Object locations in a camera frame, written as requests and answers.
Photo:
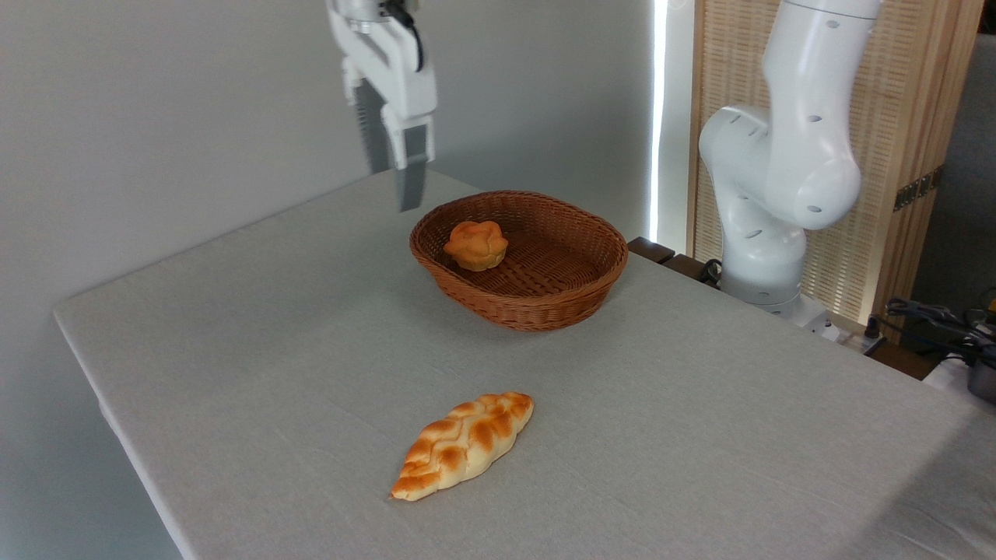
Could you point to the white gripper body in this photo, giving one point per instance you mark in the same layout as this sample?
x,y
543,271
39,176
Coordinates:
x,y
397,74

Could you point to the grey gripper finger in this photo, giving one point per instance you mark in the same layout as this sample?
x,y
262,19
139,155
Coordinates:
x,y
412,171
372,132

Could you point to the small round flower-shaped bread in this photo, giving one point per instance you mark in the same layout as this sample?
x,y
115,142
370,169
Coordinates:
x,y
476,245

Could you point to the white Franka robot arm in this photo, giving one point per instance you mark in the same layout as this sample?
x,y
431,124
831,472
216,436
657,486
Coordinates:
x,y
801,155

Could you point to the brown oval wicker basket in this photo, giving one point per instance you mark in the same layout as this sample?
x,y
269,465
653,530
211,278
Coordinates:
x,y
545,288

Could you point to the long braided bread loaf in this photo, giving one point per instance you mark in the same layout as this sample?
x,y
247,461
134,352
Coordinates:
x,y
463,447

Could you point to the grey tablecloth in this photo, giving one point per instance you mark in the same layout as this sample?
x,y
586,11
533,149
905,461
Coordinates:
x,y
622,435

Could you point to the black metal screen hinge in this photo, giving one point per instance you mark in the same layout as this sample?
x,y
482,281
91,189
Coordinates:
x,y
918,188

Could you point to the wooden bamboo folding screen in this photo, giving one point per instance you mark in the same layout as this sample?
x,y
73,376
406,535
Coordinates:
x,y
918,101

